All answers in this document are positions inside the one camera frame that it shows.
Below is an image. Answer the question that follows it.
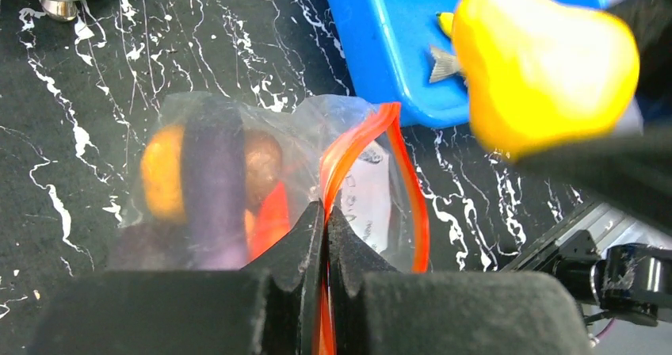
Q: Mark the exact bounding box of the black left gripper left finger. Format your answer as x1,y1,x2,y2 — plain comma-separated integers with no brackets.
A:
29,201,324,354

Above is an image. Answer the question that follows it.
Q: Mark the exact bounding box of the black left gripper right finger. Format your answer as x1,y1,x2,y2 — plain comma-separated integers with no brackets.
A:
326,208,591,354

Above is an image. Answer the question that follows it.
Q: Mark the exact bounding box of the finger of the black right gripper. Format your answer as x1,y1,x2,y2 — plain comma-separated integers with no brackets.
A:
608,0,671,124
515,124,671,235

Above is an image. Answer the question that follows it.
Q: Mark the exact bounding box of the yellow toy pear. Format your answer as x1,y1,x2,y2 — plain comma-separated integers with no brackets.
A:
451,0,640,160

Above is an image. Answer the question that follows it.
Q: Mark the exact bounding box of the clear orange-zip bag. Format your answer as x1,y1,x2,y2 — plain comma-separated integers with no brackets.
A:
117,92,430,354

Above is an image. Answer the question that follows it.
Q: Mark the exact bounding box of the white toy onion half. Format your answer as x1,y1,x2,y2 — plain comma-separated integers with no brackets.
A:
244,129,283,212

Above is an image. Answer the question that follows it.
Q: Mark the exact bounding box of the purple toy eggplant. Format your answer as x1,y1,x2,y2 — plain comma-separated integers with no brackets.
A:
181,96,249,270

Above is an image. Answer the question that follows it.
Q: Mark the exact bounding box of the orange toy lemon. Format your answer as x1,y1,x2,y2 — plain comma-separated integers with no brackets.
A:
139,124,186,224

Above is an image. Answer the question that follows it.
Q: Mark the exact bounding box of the dark red toy fruit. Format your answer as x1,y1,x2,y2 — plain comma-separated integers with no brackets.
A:
107,220,192,271

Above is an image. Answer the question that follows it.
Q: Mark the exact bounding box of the yellow toy banana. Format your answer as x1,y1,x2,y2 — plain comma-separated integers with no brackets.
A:
436,12,454,39

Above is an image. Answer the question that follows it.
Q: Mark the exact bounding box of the grey toy fish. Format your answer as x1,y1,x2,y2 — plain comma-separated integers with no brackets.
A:
428,45,468,86

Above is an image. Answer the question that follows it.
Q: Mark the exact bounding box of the blue plastic bin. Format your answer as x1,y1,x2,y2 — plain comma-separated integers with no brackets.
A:
320,0,610,129

